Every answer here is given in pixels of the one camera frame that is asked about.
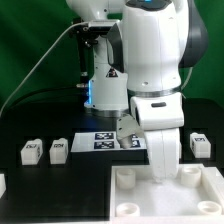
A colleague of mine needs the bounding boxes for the white camera cable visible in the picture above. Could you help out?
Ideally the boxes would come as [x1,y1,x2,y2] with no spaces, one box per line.
[0,21,90,117]

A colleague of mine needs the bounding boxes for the white square tabletop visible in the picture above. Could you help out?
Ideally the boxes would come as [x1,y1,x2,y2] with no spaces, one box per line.
[110,164,224,224]

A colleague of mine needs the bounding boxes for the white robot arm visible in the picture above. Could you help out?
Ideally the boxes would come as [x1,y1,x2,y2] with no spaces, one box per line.
[66,0,208,181]

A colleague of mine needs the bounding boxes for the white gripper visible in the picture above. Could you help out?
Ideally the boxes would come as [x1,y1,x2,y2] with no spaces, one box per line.
[145,128,180,181]

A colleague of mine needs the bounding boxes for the black cable on table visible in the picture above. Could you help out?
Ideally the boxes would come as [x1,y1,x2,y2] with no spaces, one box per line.
[6,85,90,113]

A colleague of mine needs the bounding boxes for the white cable behind arm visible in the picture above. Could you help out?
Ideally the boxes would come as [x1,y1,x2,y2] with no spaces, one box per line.
[180,66,194,99]

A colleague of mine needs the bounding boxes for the white sheet with markers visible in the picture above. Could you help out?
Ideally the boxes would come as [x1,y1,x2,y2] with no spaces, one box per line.
[70,130,149,153]

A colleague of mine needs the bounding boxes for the black camera stand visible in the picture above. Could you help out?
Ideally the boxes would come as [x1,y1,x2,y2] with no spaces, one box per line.
[72,18,98,88]

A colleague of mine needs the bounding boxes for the white block left edge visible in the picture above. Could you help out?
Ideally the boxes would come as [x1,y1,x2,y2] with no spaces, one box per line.
[0,174,6,199]

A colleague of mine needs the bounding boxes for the silver camera on stand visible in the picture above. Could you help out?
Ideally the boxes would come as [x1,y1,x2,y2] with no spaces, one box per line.
[88,19,118,34]

